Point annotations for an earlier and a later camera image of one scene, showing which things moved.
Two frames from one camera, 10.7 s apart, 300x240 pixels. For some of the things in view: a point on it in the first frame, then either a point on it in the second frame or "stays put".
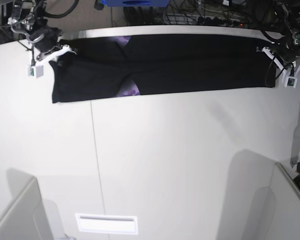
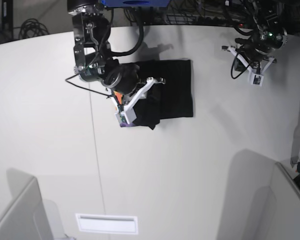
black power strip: (220, 21) stays put
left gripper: (45, 39) → (124, 79)
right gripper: (287, 53) → (249, 55)
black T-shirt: (130, 66) → (173, 98)
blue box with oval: (136, 3) stays put
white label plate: (107, 224) stays put
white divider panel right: (289, 212) stays put
